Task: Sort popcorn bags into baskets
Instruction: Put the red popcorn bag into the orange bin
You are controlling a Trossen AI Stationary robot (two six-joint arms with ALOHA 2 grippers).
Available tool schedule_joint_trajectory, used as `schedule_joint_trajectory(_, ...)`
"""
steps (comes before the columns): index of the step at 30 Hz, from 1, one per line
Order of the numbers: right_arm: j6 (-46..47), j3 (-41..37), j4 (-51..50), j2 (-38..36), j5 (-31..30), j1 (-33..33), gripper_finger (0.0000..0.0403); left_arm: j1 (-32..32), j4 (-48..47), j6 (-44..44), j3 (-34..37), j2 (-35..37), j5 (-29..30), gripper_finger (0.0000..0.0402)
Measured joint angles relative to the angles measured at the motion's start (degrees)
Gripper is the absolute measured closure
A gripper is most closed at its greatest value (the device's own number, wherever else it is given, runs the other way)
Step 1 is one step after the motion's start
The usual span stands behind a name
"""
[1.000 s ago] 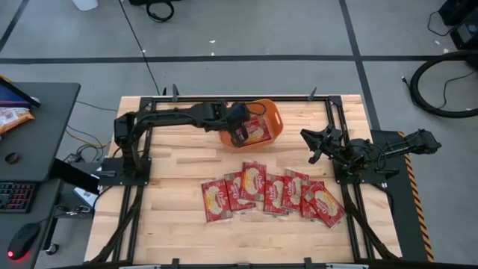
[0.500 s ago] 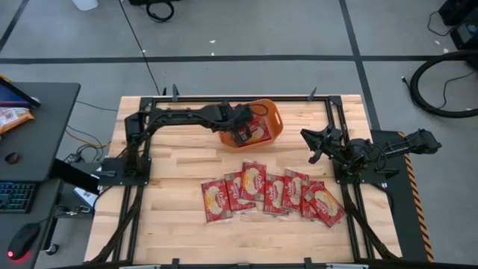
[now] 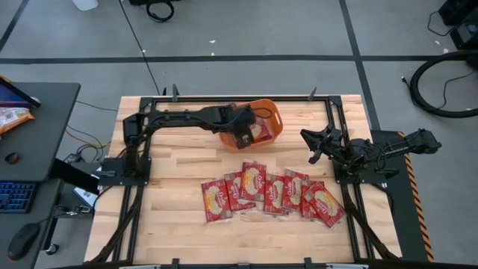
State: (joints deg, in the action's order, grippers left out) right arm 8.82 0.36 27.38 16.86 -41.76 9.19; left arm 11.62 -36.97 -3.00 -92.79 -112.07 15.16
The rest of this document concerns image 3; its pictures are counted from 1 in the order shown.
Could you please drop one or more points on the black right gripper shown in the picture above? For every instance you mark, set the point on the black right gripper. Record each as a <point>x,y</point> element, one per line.
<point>328,141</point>

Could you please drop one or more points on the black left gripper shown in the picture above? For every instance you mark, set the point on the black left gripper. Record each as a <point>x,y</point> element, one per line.
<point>237,119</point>

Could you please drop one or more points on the red popcorn bag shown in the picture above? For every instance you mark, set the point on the red popcorn bag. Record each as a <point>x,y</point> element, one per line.
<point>254,181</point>
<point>294,188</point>
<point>216,201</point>
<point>325,204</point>
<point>233,196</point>
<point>274,194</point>
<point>262,131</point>
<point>306,209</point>

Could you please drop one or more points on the orange plastic basket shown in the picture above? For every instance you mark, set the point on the orange plastic basket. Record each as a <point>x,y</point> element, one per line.
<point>274,119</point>

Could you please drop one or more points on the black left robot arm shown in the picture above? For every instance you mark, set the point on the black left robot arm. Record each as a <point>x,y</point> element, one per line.
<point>179,117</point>

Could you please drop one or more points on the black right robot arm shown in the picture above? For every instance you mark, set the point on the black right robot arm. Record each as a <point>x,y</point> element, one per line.
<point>373,153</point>

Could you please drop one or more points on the black floor platform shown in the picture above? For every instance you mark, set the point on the black floor platform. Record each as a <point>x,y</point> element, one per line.
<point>399,209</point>

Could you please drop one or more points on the yellow black hazard tape strip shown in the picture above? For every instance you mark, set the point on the yellow black hazard tape strip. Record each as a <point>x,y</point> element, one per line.
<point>418,209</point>

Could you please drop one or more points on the black power strip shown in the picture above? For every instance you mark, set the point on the black power strip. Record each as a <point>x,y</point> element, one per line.
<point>72,158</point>

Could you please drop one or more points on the black desk foot bar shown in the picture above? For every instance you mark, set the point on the black desk foot bar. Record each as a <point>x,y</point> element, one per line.
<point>74,175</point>

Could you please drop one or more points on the black equipment case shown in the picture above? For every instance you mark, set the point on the black equipment case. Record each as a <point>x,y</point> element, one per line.
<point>463,26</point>

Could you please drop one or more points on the black caster wheel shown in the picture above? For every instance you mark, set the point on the black caster wheel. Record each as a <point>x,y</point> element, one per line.
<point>52,249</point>

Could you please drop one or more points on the orange snack bag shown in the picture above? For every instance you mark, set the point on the orange snack bag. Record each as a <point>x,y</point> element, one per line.
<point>13,117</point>

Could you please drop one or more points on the tilted dark screen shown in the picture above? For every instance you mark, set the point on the tilted dark screen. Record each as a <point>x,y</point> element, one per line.
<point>15,96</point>

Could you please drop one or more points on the small round dark object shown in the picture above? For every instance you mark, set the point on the small round dark object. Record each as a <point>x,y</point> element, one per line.
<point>12,158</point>

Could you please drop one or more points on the backlit computer keyboard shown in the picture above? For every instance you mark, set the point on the backlit computer keyboard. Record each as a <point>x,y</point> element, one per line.
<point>16,196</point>

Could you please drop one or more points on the low black desk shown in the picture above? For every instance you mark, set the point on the low black desk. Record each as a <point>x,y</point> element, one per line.
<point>22,220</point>

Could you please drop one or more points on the black computer mouse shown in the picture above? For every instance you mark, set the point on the black computer mouse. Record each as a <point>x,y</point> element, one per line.
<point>23,241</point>

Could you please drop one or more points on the black aluminium table frame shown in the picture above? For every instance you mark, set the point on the black aluminium table frame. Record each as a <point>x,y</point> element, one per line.
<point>291,98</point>

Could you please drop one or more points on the black frame clamp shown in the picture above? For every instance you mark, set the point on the black frame clamp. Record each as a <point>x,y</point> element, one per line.
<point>307,262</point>
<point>174,263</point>
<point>174,92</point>
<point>312,94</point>

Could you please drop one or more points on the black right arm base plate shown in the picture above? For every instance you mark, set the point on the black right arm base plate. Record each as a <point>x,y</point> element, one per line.
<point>373,178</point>

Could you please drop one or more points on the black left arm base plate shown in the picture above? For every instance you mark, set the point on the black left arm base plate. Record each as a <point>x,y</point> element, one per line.
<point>112,173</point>

